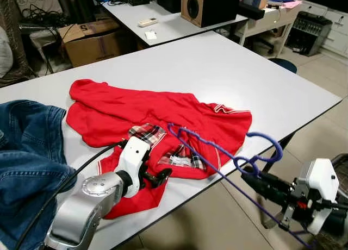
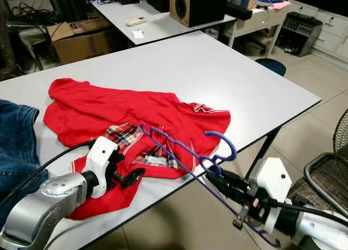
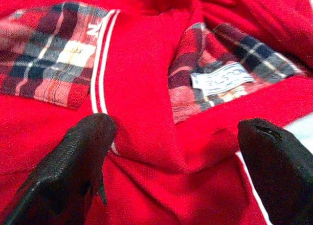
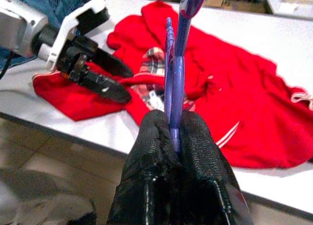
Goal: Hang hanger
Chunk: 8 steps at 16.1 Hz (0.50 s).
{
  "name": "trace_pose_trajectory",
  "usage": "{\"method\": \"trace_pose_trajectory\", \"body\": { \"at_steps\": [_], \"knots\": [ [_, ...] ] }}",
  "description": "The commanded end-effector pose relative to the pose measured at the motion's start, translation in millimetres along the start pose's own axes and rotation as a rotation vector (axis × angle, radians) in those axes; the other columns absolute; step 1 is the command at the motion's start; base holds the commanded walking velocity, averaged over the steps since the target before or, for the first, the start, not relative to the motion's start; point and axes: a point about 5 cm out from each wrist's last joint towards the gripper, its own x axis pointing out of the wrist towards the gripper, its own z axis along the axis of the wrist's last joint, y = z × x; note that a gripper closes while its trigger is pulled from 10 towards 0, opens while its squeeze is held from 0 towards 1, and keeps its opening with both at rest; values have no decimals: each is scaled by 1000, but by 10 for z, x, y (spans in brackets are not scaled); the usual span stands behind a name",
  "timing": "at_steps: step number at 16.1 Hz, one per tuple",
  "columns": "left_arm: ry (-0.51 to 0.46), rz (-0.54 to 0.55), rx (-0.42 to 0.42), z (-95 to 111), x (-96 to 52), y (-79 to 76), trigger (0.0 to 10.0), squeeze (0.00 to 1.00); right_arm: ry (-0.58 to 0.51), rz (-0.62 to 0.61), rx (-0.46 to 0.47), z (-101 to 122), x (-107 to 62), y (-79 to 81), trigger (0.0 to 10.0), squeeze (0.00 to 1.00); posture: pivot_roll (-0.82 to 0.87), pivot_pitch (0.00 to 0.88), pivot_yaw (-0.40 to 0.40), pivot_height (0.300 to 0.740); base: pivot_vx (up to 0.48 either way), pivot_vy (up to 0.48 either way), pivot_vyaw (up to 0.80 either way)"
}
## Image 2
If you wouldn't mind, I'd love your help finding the black metal table leg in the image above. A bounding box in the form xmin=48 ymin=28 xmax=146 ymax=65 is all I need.
xmin=252 ymin=127 xmax=287 ymax=181

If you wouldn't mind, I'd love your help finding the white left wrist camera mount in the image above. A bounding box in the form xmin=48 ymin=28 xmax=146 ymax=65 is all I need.
xmin=87 ymin=136 xmax=119 ymax=199

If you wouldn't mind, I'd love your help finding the white remote control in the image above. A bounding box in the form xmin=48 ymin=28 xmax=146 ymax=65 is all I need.
xmin=125 ymin=16 xmax=148 ymax=27

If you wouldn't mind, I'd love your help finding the purple plastic hanger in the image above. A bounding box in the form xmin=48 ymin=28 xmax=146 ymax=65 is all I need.
xmin=139 ymin=122 xmax=281 ymax=248

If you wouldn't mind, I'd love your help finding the white side desk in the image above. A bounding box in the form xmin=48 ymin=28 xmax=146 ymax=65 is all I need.
xmin=226 ymin=0 xmax=294 ymax=49

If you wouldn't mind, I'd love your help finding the wooden black speaker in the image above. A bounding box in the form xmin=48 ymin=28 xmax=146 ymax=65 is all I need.
xmin=169 ymin=0 xmax=229 ymax=29

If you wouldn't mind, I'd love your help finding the black audio mixer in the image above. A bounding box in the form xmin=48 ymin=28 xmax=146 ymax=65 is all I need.
xmin=275 ymin=12 xmax=322 ymax=56

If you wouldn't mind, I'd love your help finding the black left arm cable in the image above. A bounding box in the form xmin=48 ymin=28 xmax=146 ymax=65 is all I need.
xmin=33 ymin=140 xmax=96 ymax=177

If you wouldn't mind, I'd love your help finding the dark blue round stool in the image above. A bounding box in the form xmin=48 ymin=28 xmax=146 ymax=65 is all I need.
xmin=254 ymin=57 xmax=287 ymax=77

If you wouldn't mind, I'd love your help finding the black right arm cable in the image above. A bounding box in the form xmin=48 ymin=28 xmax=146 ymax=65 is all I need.
xmin=266 ymin=198 xmax=348 ymax=229

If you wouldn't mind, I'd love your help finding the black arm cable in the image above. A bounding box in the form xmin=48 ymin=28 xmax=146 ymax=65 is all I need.
xmin=33 ymin=140 xmax=96 ymax=177
xmin=266 ymin=198 xmax=348 ymax=229

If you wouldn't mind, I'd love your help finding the blue denim garment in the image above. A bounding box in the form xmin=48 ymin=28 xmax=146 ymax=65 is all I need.
xmin=0 ymin=99 xmax=38 ymax=207

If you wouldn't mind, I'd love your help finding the white drawer cabinet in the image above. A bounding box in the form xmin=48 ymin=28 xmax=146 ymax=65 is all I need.
xmin=288 ymin=0 xmax=348 ymax=60

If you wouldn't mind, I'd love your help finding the red polo shirt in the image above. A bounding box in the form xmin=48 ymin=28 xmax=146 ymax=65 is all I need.
xmin=42 ymin=78 xmax=232 ymax=221

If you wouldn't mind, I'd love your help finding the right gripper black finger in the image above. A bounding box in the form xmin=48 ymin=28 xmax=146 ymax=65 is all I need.
xmin=212 ymin=182 xmax=245 ymax=207
xmin=207 ymin=170 xmax=251 ymax=195

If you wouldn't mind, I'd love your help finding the black soundbar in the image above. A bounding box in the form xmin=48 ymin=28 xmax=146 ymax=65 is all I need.
xmin=226 ymin=1 xmax=253 ymax=21

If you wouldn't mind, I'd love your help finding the open brown cardboard box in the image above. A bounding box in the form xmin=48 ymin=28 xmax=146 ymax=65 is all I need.
xmin=46 ymin=19 xmax=126 ymax=66

